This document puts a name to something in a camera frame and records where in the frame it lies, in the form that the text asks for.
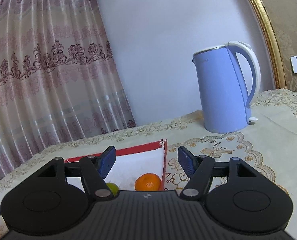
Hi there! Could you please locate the cream embroidered tablecloth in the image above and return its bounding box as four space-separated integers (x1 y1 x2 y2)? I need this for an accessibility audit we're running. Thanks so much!
0 89 297 239

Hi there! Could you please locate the blue electric kettle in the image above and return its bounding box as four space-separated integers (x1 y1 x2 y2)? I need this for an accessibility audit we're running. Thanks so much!
192 41 261 133

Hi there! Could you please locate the pink patterned curtain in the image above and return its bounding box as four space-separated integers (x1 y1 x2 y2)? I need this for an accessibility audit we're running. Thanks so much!
0 0 135 180

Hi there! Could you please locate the red shallow cardboard tray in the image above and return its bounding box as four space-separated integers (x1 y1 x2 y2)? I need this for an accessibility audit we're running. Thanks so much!
64 138 169 192

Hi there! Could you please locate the gold mirror frame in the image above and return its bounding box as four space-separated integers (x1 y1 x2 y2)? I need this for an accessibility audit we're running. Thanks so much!
249 0 297 92

